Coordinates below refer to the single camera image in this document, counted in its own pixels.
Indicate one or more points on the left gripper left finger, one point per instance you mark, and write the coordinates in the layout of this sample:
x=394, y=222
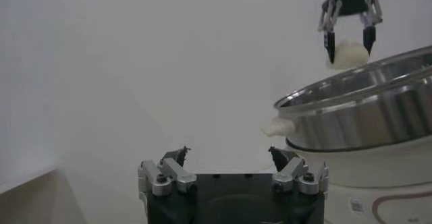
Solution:
x=168, y=174

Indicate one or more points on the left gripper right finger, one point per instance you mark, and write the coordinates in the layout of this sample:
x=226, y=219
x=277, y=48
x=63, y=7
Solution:
x=297, y=176

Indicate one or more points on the white steamed baozi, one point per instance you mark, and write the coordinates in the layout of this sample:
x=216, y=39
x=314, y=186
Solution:
x=349, y=55

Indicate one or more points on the stainless steel steamer basket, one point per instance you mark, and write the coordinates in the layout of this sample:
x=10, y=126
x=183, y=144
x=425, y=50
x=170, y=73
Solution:
x=371, y=117

